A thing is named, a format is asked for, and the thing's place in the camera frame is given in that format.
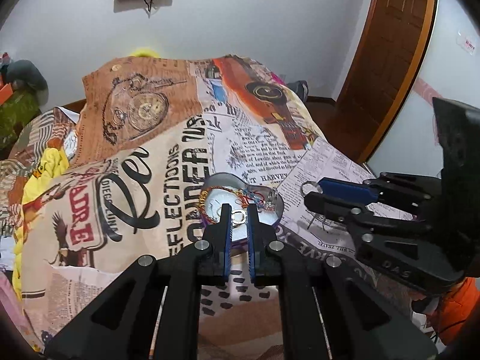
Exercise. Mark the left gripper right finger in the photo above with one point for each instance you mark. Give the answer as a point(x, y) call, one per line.
point(327, 310)

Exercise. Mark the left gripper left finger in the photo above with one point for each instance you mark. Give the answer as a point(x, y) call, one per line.
point(151, 310)

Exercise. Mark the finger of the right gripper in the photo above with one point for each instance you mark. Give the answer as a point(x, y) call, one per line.
point(332, 208)
point(348, 191)

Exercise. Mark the silver earrings in tin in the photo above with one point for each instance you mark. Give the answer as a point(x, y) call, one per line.
point(270, 202)

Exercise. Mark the dark backpack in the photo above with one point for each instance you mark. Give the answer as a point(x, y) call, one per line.
point(300, 88)

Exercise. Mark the purple heart-shaped tin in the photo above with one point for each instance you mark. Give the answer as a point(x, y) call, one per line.
point(224, 188)

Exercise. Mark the white wardrobe sliding door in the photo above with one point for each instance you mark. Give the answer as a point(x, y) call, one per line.
point(450, 69)

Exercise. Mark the brown wooden door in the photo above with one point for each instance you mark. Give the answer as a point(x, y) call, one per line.
point(384, 67)

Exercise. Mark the yellow cloth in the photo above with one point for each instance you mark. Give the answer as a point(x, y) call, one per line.
point(52, 164)

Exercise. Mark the newspaper print bed cover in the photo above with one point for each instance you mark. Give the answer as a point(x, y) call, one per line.
point(151, 133)

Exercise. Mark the striped patchwork blanket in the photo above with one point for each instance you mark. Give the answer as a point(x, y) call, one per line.
point(48, 130)

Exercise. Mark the green patterned bag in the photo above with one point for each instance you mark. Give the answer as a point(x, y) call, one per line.
point(16, 112)

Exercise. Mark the yellow chair back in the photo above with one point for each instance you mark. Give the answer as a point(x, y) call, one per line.
point(145, 53)

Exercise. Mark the orange box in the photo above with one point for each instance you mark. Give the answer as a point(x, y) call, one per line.
point(6, 92)

